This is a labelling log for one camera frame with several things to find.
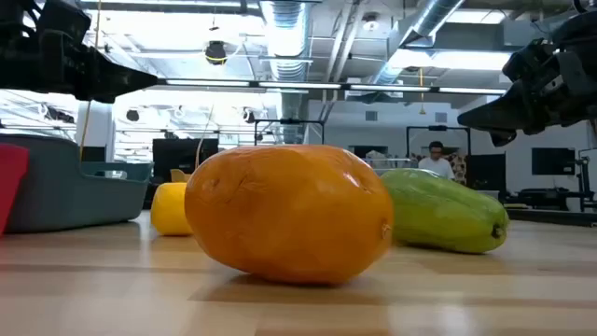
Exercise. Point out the orange papaya fruit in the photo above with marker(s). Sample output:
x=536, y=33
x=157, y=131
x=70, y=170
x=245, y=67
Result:
x=289, y=214

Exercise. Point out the yellow lemon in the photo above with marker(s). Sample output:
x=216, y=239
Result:
x=169, y=210

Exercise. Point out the silver ribbed air duct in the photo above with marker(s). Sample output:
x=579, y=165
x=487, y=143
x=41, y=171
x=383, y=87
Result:
x=287, y=42

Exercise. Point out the black overhead camera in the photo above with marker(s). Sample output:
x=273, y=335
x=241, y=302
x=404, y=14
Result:
x=215, y=52

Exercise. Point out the small black wall monitor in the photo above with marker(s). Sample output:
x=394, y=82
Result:
x=552, y=161

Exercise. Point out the large black monitor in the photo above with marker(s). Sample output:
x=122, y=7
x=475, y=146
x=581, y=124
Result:
x=179, y=156

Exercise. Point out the teal plastic bin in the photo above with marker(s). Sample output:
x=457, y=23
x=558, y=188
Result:
x=60, y=196

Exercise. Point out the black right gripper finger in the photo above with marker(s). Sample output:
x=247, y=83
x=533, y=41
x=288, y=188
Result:
x=503, y=109
x=503, y=138

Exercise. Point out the red plastic bin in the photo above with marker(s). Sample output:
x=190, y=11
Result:
x=9, y=177

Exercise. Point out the person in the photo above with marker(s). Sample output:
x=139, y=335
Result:
x=436, y=167

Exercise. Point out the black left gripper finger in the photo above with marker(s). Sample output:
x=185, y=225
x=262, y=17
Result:
x=121, y=80

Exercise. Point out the white pillar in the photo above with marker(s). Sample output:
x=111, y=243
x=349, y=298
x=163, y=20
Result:
x=95, y=130

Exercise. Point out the black tube stand frame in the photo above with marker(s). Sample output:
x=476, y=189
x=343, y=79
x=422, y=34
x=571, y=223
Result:
x=438, y=128

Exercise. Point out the black background workbench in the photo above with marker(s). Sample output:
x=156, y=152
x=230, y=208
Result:
x=550, y=196

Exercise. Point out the brown patterned cloth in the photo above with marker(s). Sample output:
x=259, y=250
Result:
x=459, y=168

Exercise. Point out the long light bar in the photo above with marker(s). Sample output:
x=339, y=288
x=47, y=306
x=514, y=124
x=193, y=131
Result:
x=298, y=85

